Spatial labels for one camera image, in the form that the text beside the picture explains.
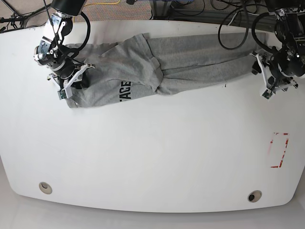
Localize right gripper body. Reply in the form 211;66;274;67
47;63;95;91

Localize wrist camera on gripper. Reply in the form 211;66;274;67
57;87;72;100
260;88;274;100

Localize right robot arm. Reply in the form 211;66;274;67
34;0;94;99

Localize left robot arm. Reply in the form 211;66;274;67
251;0;305;99

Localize black tripod legs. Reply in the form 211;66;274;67
0;0;51;33

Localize table cable grommet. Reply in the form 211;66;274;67
247;190;262;203
39;182;52;195

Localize right table cable grommet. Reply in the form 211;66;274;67
247;190;262;203

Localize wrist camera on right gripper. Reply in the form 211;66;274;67
57;87;72;100

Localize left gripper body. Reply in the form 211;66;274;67
250;52;298;94

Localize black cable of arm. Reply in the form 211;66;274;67
218;0;279;53
42;0;92;65

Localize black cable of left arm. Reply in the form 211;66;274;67
218;0;279;53

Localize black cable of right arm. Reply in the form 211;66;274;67
42;0;92;65

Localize left table cable grommet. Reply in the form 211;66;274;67
39;182;52;195

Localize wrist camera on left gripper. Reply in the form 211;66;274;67
260;88;274;100

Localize yellow cable on floor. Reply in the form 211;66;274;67
82;0;121;8

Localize grey T-shirt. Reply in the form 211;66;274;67
66;34;261;108

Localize red tape rectangle marking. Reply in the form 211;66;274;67
268;132;290;168

